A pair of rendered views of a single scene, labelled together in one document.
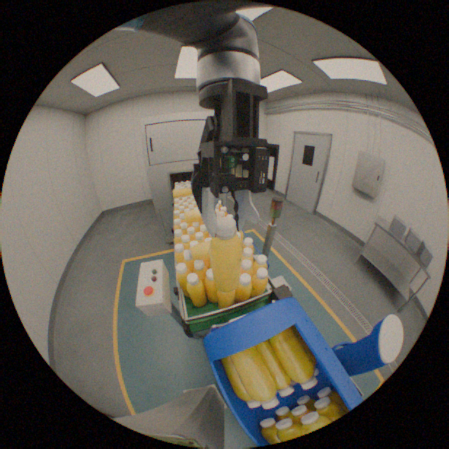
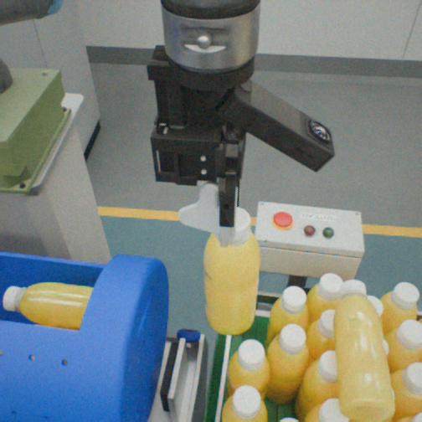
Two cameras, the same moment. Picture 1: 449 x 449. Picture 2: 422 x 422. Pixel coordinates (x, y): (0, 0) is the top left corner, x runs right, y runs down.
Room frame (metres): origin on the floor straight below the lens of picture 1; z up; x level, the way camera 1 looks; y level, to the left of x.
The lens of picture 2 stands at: (0.33, -0.31, 1.75)
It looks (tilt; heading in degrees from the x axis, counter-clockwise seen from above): 47 degrees down; 118
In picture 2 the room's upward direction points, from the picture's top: straight up
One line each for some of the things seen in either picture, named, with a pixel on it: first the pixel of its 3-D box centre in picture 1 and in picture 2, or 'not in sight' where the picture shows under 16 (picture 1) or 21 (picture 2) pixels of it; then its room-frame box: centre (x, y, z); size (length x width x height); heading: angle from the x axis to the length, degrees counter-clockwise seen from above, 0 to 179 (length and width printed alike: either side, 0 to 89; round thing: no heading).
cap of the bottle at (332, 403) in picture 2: not in sight; (335, 414); (0.38, -0.03, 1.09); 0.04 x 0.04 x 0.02
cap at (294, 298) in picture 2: (192, 278); (294, 298); (0.26, 0.12, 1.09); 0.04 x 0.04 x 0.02
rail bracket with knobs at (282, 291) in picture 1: (278, 297); not in sight; (0.24, -0.24, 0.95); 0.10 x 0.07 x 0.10; 109
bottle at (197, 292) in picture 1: (197, 291); (286, 327); (0.26, 0.12, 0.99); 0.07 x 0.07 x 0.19
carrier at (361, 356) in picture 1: (341, 360); not in sight; (-0.23, -0.76, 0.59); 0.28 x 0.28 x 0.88
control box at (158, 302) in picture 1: (154, 286); (305, 240); (0.23, 0.28, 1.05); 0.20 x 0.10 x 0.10; 19
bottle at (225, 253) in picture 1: (226, 261); (231, 276); (0.20, 0.00, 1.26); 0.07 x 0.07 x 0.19
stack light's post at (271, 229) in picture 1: (257, 278); not in sight; (0.61, -0.28, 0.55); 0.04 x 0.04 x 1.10; 19
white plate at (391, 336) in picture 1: (392, 337); not in sight; (-0.23, -0.76, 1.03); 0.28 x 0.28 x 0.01
